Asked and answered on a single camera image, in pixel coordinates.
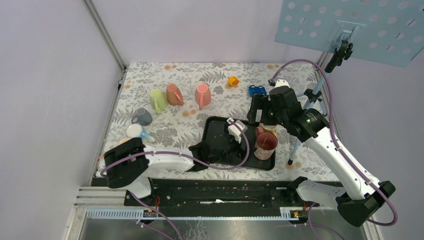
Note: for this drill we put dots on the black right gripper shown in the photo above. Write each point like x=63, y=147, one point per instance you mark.
x=260, y=102

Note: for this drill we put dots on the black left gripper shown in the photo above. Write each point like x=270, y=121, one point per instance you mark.
x=237, y=153

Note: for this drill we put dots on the salmon pink ceramic mug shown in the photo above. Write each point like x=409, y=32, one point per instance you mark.
x=203, y=96

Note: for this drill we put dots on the yellow ceramic mug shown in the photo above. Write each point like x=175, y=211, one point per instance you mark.
x=269, y=129

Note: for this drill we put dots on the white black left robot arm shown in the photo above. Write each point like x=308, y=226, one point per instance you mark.
x=126, y=163

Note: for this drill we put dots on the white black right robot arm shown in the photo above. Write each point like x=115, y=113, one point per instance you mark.
x=361, y=193

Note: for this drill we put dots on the brown ceramic mug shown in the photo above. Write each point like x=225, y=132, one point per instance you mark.
x=174, y=95

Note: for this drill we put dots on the green ceramic mug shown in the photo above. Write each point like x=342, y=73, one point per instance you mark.
x=158, y=100

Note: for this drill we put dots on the grey ceramic mug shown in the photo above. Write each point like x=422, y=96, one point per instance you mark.
x=142, y=117

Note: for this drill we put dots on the blue white ceramic mug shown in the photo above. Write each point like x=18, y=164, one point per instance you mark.
x=138, y=131

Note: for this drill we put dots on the beige teal ceramic mug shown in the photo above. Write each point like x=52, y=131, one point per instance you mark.
x=123, y=140

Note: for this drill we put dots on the black plastic tray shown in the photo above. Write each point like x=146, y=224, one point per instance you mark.
x=217, y=126

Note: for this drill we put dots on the blue toy car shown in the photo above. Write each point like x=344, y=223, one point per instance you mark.
x=256, y=90

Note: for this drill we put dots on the small orange toy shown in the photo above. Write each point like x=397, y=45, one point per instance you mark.
x=233, y=81

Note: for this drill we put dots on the floral patterned tablecloth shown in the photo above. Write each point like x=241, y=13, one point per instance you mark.
x=181, y=126

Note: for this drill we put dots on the light blue tripod stand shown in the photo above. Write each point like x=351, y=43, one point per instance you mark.
x=342, y=52

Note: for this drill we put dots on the light blue perforated board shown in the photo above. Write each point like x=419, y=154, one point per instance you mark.
x=384, y=31

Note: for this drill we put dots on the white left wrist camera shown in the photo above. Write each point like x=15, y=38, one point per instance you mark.
x=236, y=128

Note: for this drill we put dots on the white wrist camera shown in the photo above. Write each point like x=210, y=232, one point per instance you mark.
x=236, y=128
x=275, y=83

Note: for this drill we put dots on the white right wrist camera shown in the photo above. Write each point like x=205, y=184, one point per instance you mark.
x=275, y=83

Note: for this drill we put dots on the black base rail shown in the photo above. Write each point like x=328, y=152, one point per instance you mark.
x=222, y=198

